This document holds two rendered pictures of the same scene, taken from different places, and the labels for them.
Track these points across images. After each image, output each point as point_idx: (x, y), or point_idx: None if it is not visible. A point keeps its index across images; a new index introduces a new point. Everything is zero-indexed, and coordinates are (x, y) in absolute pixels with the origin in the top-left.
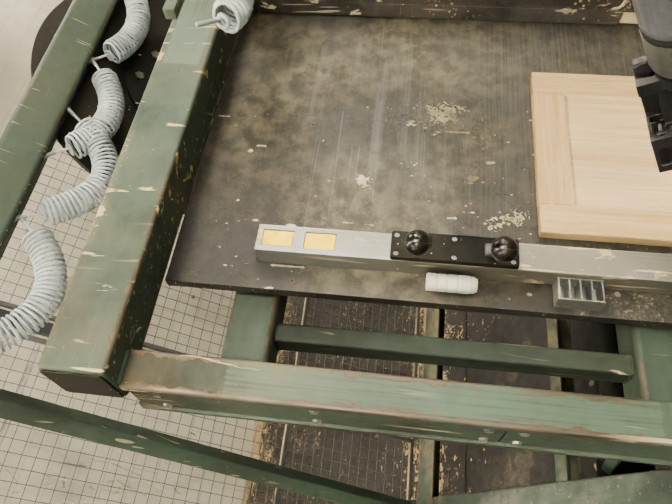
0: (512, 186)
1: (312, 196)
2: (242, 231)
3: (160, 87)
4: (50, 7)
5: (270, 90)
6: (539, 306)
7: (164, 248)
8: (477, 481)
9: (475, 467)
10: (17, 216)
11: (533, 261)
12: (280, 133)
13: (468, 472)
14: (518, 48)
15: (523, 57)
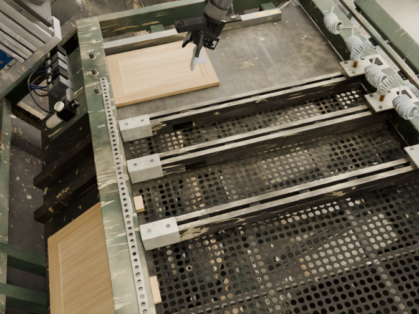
0: (212, 50)
1: (274, 31)
2: (288, 18)
3: (341, 18)
4: None
5: (316, 54)
6: None
7: (303, 2)
8: (194, 251)
9: (196, 258)
10: (387, 40)
11: None
12: (300, 43)
13: (199, 258)
14: (229, 95)
15: (225, 92)
